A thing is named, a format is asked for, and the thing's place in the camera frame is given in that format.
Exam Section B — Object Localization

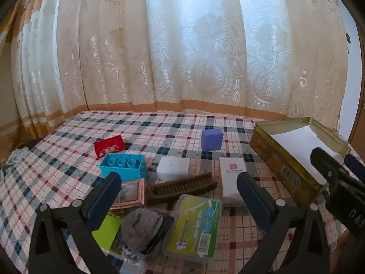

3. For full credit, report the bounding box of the lime green building block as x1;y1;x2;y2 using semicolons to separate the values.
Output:
91;215;123;255

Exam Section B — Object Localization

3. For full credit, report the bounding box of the white cardboard box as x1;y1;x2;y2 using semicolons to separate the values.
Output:
220;157;247;207

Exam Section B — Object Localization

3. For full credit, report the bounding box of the pink framed small mirror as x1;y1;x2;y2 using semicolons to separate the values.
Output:
109;179;147;214

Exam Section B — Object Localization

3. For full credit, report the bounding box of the green floss pick case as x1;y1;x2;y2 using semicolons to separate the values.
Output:
162;194;223;262

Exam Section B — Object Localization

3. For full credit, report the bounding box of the brown folding comb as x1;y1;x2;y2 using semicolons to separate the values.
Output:
147;172;218;205

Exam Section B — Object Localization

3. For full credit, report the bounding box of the gold metal tin box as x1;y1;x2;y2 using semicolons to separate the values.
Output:
250;118;351;206

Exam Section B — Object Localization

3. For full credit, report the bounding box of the blue plastic building block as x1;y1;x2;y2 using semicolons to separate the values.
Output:
99;153;147;182

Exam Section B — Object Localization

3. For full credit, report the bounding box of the purple cube block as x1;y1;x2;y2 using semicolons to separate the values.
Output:
201;129;223;152

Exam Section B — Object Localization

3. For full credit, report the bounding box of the red small box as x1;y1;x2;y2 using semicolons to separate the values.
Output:
94;135;126;158

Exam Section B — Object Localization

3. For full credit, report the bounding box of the curtain holdback hook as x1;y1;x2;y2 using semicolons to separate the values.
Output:
346;33;351;55

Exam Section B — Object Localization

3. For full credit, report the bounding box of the cream lace curtain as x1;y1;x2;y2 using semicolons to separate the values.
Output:
1;0;348;156

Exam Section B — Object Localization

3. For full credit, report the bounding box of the white eraser block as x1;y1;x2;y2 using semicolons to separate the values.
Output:
156;156;190;181

